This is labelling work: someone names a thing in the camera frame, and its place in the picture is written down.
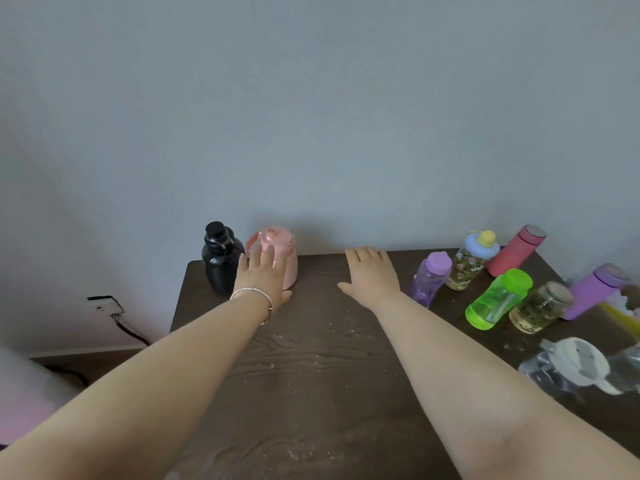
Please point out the person's right hand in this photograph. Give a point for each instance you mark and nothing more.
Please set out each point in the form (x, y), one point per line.
(372, 277)

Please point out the person's left hand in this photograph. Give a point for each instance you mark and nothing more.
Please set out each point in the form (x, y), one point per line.
(260, 277)

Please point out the black bottle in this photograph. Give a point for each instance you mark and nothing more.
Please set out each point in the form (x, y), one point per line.
(220, 274)

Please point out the translucent purple bottle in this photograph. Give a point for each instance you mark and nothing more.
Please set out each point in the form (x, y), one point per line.
(427, 284)

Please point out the cartoon bottle yellow cap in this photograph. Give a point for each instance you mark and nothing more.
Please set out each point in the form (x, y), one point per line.
(465, 269)

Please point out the green translucent bottle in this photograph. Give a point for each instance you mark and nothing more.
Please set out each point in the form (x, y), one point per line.
(495, 302)

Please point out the pink thermos flask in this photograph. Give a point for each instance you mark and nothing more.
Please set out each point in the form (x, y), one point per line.
(515, 252)

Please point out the yellow glass jar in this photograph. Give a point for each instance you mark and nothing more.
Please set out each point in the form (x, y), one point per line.
(537, 309)

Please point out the purple thermos flask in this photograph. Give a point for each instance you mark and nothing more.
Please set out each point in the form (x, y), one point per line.
(592, 292)

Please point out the clear cup flip lid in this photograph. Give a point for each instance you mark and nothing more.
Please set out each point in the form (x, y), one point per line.
(580, 364)

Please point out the clear bottle white cap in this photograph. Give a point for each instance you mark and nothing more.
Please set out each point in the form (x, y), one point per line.
(627, 367)

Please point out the person's left forearm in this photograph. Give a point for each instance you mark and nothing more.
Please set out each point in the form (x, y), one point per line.
(150, 389)

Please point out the person's right forearm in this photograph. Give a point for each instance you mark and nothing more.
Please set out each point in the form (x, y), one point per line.
(490, 404)

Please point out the dark wooden table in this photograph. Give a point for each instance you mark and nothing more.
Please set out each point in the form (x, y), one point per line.
(325, 394)

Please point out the white plastic bag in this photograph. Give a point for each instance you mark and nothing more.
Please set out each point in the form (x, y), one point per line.
(631, 304)

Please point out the white wall socket with plug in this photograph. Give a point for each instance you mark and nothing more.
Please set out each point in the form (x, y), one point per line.
(105, 304)

